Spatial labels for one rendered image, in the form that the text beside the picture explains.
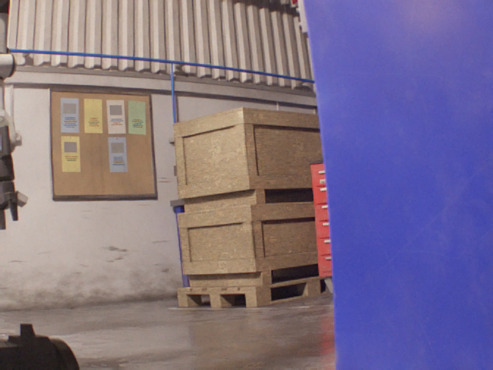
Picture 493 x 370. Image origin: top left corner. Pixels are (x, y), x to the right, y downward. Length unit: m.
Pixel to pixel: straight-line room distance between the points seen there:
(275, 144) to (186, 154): 0.65
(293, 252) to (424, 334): 5.49
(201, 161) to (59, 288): 1.63
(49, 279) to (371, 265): 6.11
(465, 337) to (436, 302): 0.03
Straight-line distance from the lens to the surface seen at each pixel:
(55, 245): 6.64
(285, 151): 6.04
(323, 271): 5.75
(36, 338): 2.21
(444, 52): 0.48
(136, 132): 7.34
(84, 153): 6.91
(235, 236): 5.81
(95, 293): 6.88
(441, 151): 0.48
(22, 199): 2.38
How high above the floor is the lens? 0.45
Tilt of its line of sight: 4 degrees up
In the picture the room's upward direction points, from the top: 5 degrees counter-clockwise
